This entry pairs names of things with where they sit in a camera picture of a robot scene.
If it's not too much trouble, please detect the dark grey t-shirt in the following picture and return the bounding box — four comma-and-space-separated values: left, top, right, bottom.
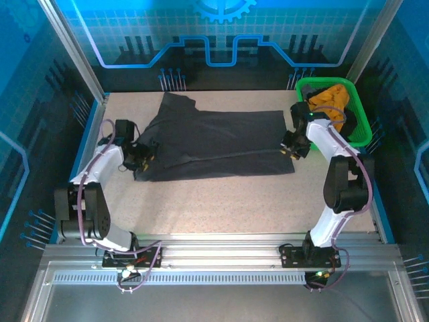
133, 92, 296, 182

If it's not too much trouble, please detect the orange t-shirt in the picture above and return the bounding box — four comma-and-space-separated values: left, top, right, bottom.
307, 84, 351, 133

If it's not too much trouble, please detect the green plastic basket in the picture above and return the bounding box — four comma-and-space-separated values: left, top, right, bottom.
294, 76, 373, 150

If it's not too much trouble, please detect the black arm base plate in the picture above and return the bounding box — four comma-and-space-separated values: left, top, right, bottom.
102, 246, 164, 269
279, 243, 342, 269

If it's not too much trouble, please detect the aluminium mounting rail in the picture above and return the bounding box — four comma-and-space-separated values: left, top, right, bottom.
43, 231, 403, 271

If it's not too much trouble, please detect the aluminium frame post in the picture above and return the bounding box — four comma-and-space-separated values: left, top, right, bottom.
36, 0, 110, 101
345, 0, 403, 85

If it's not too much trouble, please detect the slotted grey cable duct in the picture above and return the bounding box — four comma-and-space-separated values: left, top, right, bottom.
53, 272, 308, 286

